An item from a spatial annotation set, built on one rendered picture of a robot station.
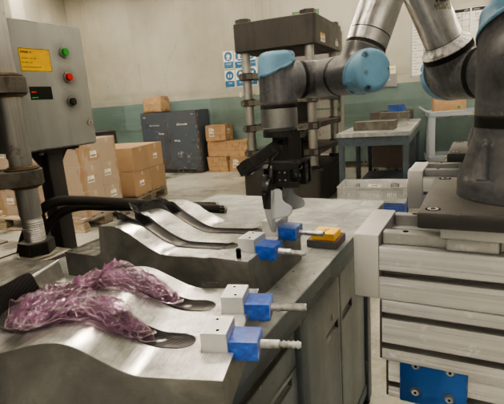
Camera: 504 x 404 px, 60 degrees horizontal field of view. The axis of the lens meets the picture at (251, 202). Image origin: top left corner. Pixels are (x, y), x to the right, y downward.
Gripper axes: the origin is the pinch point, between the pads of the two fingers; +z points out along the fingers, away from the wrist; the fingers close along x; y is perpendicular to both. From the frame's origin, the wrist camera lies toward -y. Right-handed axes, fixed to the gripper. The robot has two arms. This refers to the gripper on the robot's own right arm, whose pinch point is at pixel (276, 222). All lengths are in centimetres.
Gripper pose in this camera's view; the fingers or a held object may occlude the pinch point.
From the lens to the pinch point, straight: 95.8
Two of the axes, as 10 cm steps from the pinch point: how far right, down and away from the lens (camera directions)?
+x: 4.6, -2.3, 8.6
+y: 8.8, 0.4, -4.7
